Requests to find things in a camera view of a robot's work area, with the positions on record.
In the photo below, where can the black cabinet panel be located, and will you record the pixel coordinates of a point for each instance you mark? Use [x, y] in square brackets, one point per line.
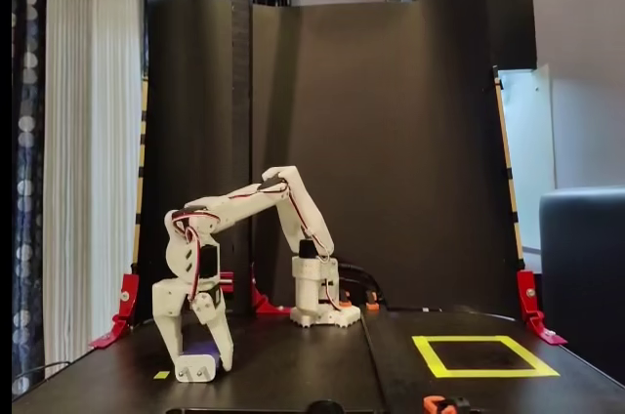
[488, 4]

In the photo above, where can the black vertical notched post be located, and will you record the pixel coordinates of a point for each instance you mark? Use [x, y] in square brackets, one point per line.
[241, 92]

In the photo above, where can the red corner bracket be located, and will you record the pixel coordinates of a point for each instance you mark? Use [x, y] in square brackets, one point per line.
[526, 287]
[128, 297]

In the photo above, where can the red screw clamp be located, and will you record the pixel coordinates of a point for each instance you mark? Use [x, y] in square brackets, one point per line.
[227, 282]

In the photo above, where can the blue and white charger plug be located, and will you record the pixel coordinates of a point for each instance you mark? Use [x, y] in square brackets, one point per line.
[195, 369]

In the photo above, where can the small yellow tape marker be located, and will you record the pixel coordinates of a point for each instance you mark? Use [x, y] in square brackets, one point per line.
[161, 375]

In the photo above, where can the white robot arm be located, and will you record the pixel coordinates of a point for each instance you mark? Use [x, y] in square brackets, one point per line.
[303, 209]

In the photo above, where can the black backdrop sheet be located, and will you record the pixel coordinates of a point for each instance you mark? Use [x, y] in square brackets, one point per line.
[390, 140]

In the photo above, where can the yellow tape square outline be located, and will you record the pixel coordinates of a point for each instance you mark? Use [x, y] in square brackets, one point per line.
[488, 374]

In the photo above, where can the striped wooden support stick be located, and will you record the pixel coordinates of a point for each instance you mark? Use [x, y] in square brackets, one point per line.
[508, 165]
[142, 150]

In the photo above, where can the orange and black spring clamp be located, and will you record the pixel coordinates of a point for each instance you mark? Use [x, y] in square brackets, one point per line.
[432, 405]

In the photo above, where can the red post foot bracket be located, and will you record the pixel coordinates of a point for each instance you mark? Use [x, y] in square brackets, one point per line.
[263, 305]

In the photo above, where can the small orange base clamp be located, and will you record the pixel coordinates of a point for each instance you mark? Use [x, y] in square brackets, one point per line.
[345, 304]

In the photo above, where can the white pleated curtain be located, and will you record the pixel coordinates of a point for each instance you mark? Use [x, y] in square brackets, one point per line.
[93, 140]

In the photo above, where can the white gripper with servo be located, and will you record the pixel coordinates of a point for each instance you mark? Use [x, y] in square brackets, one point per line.
[168, 298]

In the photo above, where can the orange and black bar clamp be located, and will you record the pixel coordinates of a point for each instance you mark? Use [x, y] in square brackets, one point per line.
[373, 305]

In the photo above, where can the black flat bar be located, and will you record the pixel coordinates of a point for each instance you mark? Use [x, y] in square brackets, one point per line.
[376, 360]

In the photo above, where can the dark blue armchair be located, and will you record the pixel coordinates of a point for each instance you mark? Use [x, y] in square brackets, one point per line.
[586, 262]

